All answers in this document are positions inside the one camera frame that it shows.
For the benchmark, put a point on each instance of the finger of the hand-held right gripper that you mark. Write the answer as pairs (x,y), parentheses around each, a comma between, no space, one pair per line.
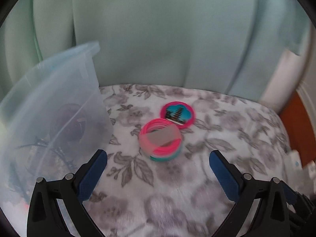
(289,193)

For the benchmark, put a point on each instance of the wooden headboard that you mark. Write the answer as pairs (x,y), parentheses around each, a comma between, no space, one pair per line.
(293,128)

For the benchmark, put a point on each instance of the clear plastic container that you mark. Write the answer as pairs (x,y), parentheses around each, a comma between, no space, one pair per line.
(61,84)

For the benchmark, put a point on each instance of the brown packing tape roll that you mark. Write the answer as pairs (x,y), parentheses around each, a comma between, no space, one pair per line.
(71,121)

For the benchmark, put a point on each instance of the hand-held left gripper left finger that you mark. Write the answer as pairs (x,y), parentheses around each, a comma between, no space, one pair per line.
(92,175)

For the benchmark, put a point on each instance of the large white charger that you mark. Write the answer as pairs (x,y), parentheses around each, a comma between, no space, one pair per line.
(295,163)

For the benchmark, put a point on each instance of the pink round pocket mirror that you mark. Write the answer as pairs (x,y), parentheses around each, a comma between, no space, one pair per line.
(177,113)

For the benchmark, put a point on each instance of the pale green curtain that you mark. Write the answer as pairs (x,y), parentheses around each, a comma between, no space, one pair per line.
(160,42)

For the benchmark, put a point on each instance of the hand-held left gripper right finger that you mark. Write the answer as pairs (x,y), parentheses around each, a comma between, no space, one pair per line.
(224,177)

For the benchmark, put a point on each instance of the grey floral blanket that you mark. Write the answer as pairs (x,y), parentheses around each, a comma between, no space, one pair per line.
(172,197)

